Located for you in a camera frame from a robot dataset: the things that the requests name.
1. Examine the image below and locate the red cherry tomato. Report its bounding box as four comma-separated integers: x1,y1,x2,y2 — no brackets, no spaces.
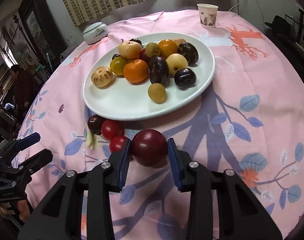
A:
101,120,124,141
109,135,128,153

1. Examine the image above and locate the dark cherry plum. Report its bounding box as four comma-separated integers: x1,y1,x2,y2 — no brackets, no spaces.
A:
87,114,106,135

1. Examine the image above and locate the large dark red plum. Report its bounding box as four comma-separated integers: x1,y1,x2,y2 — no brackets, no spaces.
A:
130,129,168,167

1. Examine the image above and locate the striped pepino melon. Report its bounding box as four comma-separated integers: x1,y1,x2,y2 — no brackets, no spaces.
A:
91,66,113,88

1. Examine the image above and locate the yellow-green citrus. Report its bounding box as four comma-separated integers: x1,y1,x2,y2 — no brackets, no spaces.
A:
109,56,128,76

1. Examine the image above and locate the small yellow-green longan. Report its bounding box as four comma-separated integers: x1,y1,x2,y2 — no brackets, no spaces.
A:
147,83,167,103

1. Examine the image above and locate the dark purple plum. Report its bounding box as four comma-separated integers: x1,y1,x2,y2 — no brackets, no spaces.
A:
112,54,120,60

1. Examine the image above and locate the large orange tangerine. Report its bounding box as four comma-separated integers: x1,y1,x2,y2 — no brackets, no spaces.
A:
123,59,149,83

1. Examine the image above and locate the pale yellow pear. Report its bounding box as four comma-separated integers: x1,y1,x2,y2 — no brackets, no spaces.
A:
118,41,141,59

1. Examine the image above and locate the large tan pear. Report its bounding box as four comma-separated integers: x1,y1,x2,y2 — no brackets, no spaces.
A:
166,53,188,75

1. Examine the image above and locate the dark brown passion fruit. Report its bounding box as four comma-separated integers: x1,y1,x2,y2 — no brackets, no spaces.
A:
177,42,199,66

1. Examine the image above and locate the small pale yellow fruit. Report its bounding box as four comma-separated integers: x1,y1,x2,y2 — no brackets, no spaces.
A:
145,42,161,58

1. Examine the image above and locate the yellow-orange citrus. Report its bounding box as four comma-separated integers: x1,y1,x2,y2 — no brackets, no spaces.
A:
158,39,177,60

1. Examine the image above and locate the pale yellow round fruit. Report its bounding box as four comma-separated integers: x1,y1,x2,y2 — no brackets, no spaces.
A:
173,38,186,47

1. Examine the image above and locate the left hand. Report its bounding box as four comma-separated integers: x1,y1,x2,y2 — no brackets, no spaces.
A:
0,200,30,222

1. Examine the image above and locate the standing fan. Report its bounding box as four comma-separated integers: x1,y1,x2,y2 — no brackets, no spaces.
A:
13,42,30,63

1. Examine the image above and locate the pink floral tablecloth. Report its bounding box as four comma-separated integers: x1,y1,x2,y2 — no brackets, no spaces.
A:
13,10,304,237

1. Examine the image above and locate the white lidded ceramic jar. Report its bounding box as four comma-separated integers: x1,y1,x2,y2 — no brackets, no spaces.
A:
83,22,108,45

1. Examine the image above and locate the white oval plate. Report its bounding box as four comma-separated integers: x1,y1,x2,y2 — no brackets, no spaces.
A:
82,33,215,121

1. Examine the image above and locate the patterned paper cup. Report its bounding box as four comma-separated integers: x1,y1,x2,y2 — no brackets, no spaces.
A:
197,3,218,28

